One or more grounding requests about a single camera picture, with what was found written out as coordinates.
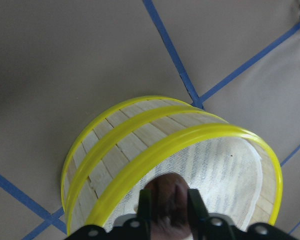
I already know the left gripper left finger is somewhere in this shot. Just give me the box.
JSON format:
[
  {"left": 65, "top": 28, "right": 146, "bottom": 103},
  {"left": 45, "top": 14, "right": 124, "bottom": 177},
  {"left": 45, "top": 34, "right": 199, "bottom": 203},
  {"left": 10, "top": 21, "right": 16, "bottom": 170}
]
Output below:
[{"left": 137, "top": 189, "right": 152, "bottom": 222}]

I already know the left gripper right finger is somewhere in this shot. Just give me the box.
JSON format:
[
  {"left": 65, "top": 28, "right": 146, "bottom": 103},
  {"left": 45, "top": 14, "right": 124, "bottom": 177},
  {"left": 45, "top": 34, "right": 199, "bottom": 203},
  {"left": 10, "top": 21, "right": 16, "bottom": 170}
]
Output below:
[{"left": 187, "top": 188, "right": 209, "bottom": 222}]

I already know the brown chocolate bun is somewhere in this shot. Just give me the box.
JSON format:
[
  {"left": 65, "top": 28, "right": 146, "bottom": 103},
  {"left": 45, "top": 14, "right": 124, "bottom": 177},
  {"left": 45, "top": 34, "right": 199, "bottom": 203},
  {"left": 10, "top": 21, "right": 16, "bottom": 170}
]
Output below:
[{"left": 144, "top": 173, "right": 192, "bottom": 240}]

